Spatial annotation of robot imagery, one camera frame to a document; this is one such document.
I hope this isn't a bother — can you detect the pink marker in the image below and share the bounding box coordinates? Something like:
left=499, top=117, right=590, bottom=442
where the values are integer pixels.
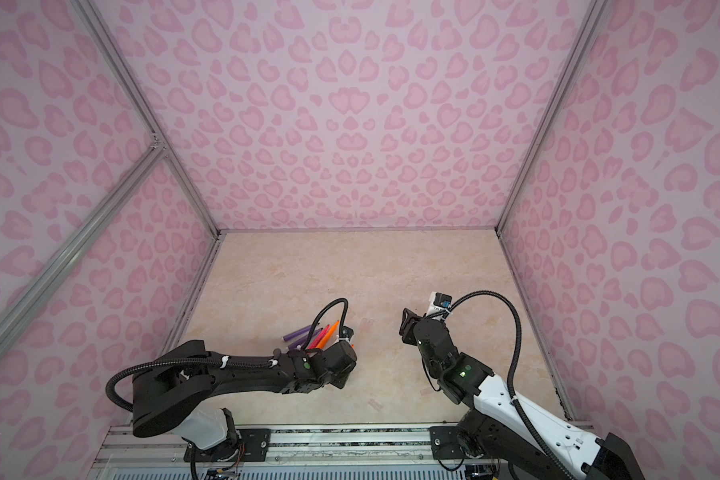
left=307, top=325, right=331, bottom=349

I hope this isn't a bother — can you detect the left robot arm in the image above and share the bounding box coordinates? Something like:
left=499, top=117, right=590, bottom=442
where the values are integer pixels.
left=105, top=340, right=357, bottom=462

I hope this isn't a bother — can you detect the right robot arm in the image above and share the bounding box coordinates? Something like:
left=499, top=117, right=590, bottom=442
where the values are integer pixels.
left=399, top=309, right=644, bottom=479

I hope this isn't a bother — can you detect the orange marker in group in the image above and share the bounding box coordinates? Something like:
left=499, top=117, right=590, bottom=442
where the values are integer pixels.
left=316, top=321, right=340, bottom=349

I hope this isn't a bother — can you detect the lower purple marker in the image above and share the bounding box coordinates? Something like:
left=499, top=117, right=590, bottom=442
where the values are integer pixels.
left=288, top=328, right=321, bottom=350

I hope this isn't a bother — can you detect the upper purple marker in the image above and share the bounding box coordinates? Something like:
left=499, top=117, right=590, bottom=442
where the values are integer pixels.
left=282, top=326, right=311, bottom=342

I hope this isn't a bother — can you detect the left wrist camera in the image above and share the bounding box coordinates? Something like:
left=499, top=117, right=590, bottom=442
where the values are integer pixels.
left=337, top=326, right=354, bottom=342

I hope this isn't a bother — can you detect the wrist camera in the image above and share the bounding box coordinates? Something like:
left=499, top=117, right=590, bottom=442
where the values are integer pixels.
left=337, top=326, right=354, bottom=342
left=427, top=292, right=453, bottom=315

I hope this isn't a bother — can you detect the left black corrugated cable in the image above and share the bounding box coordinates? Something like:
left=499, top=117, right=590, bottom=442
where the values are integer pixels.
left=307, top=297, right=350, bottom=349

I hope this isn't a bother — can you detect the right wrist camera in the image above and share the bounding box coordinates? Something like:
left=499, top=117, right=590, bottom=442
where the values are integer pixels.
left=427, top=292, right=453, bottom=315

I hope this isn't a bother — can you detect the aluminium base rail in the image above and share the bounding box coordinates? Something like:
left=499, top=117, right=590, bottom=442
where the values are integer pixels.
left=88, top=423, right=509, bottom=479

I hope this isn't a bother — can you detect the diagonal aluminium frame bar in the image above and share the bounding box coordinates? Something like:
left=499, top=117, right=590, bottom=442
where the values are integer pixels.
left=0, top=140, right=164, bottom=361

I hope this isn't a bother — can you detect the right corner aluminium post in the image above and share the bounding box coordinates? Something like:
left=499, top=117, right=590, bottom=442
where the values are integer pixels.
left=495, top=0, right=613, bottom=238

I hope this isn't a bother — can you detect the corner aluminium post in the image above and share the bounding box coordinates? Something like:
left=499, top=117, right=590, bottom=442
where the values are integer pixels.
left=70, top=0, right=221, bottom=239
left=495, top=0, right=613, bottom=238

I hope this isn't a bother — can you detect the left corner aluminium post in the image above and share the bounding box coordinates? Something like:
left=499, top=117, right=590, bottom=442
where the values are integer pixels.
left=70, top=0, right=221, bottom=239

